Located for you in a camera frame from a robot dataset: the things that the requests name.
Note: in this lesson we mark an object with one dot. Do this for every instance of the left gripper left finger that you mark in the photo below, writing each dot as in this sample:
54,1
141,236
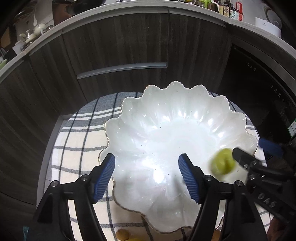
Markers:
52,218

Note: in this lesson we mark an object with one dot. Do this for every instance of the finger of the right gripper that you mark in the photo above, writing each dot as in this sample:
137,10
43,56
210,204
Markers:
270,147
244,159

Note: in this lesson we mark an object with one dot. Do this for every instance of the tan longan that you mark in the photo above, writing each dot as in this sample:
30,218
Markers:
122,234

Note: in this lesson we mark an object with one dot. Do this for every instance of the built-in black dishwasher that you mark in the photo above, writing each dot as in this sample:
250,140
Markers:
253,86

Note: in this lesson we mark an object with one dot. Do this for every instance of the white scalloped ceramic bowl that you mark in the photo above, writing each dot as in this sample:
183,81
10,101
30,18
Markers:
148,137

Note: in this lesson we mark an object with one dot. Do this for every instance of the green apple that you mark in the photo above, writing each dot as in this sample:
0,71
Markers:
222,163

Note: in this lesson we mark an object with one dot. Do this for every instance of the red cap sauce bottle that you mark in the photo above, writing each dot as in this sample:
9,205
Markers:
239,9

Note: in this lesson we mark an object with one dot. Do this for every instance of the white teapot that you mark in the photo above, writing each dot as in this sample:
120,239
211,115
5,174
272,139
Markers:
39,28

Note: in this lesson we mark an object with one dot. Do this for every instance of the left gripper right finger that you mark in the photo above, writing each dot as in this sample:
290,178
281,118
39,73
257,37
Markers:
241,217

